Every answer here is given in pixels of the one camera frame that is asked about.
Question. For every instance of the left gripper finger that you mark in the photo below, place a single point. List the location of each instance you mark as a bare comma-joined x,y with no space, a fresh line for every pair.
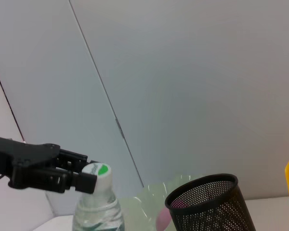
86,183
72,157

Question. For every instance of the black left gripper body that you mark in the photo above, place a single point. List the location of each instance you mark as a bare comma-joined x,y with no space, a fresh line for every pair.
24,158

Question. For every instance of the clear green-label water bottle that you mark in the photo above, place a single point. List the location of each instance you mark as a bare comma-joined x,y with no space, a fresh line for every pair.
98,207

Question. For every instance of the pink toy peach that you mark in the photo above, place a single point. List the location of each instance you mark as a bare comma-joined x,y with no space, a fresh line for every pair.
165,219

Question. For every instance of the translucent green fruit bowl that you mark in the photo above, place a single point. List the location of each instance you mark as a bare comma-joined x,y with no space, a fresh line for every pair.
144,204

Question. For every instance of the black mesh pen holder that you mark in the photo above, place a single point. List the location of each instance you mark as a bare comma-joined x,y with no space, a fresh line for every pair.
214,211

